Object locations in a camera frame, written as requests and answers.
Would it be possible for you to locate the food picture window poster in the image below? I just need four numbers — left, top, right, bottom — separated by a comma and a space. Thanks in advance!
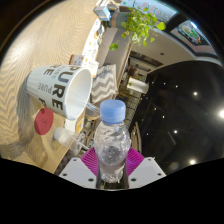
169, 19, 218, 56

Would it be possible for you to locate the flat round red coaster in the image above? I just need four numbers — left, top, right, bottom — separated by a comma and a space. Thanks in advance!
33, 107, 55, 136

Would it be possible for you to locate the white mug with black lettering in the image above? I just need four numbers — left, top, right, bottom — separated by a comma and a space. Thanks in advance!
25, 64, 94, 121

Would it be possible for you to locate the green potted plant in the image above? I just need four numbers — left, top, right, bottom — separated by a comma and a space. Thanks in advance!
109, 6, 167, 52

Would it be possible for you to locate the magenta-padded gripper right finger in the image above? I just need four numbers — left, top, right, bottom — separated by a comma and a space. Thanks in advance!
123, 146, 167, 190

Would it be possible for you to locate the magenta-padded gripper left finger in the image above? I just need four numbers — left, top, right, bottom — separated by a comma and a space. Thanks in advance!
59, 146, 102, 189

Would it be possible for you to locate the small light blue box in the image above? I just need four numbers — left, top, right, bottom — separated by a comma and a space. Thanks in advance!
92, 5, 112, 22

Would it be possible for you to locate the yellow square card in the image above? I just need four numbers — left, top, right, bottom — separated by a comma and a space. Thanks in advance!
74, 115, 85, 135

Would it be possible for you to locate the group of ceiling spotlights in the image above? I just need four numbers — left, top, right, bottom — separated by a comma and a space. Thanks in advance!
151, 79, 224, 166

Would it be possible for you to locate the person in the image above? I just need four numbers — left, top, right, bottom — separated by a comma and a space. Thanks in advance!
127, 65, 139, 78

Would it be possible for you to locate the clear blue-capped water bottle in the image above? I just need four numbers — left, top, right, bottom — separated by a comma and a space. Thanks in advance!
93, 99, 132, 184

